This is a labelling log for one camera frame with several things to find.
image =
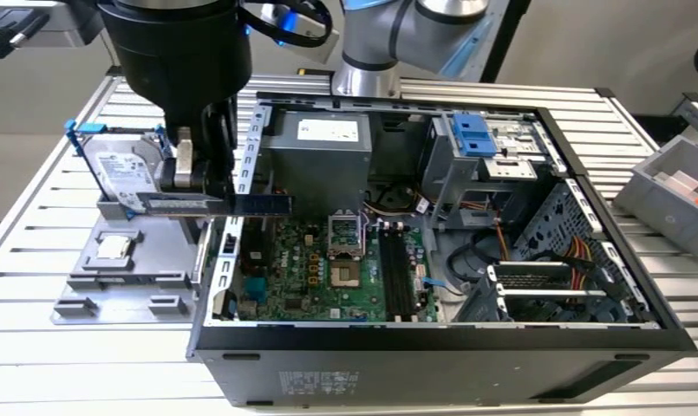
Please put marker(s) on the green motherboard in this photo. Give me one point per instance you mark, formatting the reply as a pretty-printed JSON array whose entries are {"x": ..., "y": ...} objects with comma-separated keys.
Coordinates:
[{"x": 353, "y": 299}]

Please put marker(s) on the silver CPU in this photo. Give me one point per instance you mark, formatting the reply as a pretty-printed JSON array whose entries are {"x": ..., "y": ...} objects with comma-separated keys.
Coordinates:
[{"x": 115, "y": 248}]

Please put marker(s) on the black case fan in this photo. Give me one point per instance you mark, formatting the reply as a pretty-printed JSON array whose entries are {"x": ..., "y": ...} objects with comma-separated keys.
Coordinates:
[{"x": 255, "y": 242}]

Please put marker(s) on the yellow black connector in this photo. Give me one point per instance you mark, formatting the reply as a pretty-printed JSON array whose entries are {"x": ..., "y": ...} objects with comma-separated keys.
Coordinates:
[{"x": 311, "y": 72}]

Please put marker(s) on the RAM stick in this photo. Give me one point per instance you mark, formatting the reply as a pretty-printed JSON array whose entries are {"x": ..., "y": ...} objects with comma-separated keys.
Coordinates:
[{"x": 261, "y": 204}]

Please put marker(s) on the blue board connector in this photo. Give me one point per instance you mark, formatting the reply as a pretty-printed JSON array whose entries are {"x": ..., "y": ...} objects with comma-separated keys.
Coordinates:
[{"x": 255, "y": 291}]

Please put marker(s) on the aluminium table frame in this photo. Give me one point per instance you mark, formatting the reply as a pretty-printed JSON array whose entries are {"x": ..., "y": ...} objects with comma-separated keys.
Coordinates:
[{"x": 695, "y": 112}]

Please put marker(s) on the CPU socket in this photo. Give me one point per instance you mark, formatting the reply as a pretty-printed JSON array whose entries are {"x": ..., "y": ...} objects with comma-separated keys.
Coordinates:
[{"x": 345, "y": 273}]

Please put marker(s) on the black PC case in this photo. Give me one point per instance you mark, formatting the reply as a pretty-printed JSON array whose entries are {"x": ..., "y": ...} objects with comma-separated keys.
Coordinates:
[{"x": 383, "y": 368}]

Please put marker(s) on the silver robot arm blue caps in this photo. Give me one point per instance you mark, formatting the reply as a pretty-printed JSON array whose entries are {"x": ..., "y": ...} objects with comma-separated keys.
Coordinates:
[{"x": 371, "y": 43}]

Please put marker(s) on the metal disk bay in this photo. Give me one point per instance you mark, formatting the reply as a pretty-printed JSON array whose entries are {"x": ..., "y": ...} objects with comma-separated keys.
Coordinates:
[{"x": 544, "y": 294}]

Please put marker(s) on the grey parts rack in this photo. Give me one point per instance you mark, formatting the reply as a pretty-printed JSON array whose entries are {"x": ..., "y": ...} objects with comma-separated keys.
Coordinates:
[{"x": 123, "y": 294}]

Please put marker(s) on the grey box with black plug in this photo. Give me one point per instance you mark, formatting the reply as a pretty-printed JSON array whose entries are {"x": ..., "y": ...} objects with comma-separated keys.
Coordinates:
[{"x": 71, "y": 30}]

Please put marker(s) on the hard disk in blue carrier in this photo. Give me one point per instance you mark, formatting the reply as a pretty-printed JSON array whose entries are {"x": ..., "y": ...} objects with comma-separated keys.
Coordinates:
[{"x": 123, "y": 173}]

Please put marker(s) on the grey plastic bin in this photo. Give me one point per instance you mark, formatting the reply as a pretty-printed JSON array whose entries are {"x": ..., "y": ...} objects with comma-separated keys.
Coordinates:
[{"x": 660, "y": 216}]

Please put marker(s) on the white block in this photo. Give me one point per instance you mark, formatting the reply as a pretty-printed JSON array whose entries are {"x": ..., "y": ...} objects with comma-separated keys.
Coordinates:
[{"x": 678, "y": 182}]

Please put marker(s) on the grey power supply unit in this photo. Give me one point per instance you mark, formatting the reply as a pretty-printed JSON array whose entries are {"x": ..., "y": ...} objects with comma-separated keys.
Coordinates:
[{"x": 319, "y": 173}]

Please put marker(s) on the black RAM slot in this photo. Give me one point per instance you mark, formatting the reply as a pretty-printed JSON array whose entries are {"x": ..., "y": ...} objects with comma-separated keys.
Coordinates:
[
  {"x": 386, "y": 273},
  {"x": 402, "y": 273},
  {"x": 395, "y": 273},
  {"x": 410, "y": 273}
]

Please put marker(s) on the graphics card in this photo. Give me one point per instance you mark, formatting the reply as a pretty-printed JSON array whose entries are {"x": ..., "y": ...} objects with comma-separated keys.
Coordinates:
[{"x": 203, "y": 255}]

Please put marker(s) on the grey metal drive cage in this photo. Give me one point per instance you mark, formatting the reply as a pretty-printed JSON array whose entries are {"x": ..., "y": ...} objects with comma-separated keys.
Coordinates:
[{"x": 458, "y": 190}]

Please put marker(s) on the blue plastic drive latch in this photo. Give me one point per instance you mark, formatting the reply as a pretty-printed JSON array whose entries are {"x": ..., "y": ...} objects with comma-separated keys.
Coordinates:
[{"x": 472, "y": 138}]

